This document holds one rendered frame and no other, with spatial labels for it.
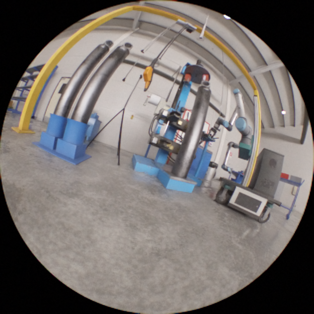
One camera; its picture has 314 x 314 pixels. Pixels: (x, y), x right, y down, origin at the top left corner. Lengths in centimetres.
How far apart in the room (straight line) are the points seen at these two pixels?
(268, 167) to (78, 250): 159
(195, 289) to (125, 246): 29
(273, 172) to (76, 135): 214
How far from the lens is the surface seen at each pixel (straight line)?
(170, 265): 42
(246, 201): 129
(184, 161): 115
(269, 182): 141
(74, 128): 107
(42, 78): 212
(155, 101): 249
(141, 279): 37
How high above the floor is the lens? 35
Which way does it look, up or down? 4 degrees down
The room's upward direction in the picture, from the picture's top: 20 degrees clockwise
